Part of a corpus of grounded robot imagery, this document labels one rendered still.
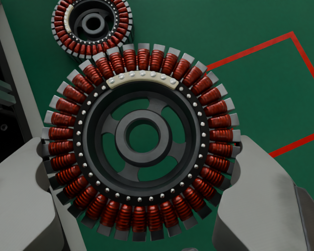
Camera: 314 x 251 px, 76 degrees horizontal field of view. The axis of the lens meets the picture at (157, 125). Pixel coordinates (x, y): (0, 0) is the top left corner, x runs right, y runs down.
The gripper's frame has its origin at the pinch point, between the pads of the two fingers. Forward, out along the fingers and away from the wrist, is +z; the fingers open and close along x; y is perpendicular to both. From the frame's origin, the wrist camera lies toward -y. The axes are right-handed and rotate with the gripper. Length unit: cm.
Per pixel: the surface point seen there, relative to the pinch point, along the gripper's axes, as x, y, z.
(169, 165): 3.2, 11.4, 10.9
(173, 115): 3.8, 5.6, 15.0
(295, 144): 21.0, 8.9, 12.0
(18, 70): -19.3, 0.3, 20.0
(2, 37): -22.2, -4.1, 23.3
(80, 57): -8.7, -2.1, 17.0
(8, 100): -17.8, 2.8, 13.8
